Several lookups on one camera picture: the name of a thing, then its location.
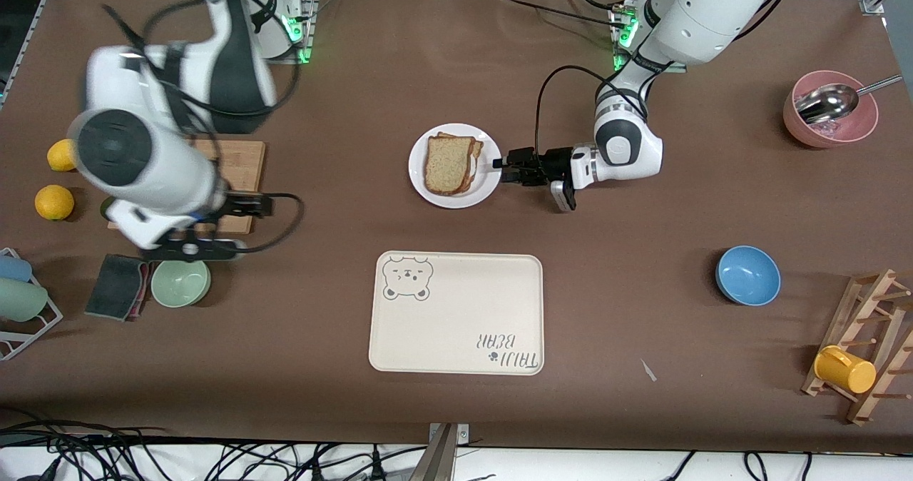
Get light blue cup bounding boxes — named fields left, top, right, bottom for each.
left=0, top=254, right=34, bottom=283

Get brown bread slice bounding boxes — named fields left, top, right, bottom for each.
left=435, top=131, right=484, bottom=195
left=424, top=135, right=477, bottom=196

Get white wire rack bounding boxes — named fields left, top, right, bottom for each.
left=0, top=247, right=63, bottom=362

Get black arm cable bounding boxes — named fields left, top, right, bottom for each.
left=534, top=65, right=646, bottom=157
left=103, top=0, right=306, bottom=253

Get black cable on mat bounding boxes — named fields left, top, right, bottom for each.
left=499, top=0, right=632, bottom=32

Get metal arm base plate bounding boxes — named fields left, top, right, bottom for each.
left=285, top=0, right=316, bottom=64
left=612, top=3, right=689, bottom=74

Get round white plate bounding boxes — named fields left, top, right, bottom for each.
left=408, top=123, right=503, bottom=209

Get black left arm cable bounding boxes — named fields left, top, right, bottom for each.
left=534, top=65, right=646, bottom=157

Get dark grey cloth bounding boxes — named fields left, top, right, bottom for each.
left=84, top=253, right=154, bottom=322

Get pink bowl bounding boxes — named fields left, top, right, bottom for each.
left=782, top=71, right=879, bottom=148

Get tangled black cables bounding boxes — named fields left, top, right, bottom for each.
left=0, top=413, right=429, bottom=481

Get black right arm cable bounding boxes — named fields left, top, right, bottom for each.
left=103, top=0, right=306, bottom=253

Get blue bowl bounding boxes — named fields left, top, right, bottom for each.
left=715, top=245, right=782, bottom=306

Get metal clamp bracket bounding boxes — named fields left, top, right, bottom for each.
left=410, top=422, right=470, bottom=481

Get yellow lemon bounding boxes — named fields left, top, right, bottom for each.
left=47, top=138, right=76, bottom=173

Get pale green bowl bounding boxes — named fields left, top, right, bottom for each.
left=151, top=256, right=212, bottom=308

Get bamboo cutting board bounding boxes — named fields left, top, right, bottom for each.
left=107, top=138, right=266, bottom=236

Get metal scoop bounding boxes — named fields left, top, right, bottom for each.
left=794, top=74, right=904, bottom=125

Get pink cloth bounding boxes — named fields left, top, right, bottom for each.
left=136, top=261, right=158, bottom=320

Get cream bear print tray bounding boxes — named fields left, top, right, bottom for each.
left=368, top=251, right=545, bottom=376

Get yellow mug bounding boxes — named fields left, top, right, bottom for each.
left=814, top=345, right=877, bottom=395

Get brown table cover mat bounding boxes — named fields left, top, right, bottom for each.
left=0, top=0, right=913, bottom=453

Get pale green cup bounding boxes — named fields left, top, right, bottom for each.
left=0, top=278, right=49, bottom=323

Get round yellow-orange citrus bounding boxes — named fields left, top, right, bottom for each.
left=34, top=184, right=75, bottom=221

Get wooden mug rack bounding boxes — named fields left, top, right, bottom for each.
left=801, top=268, right=913, bottom=425

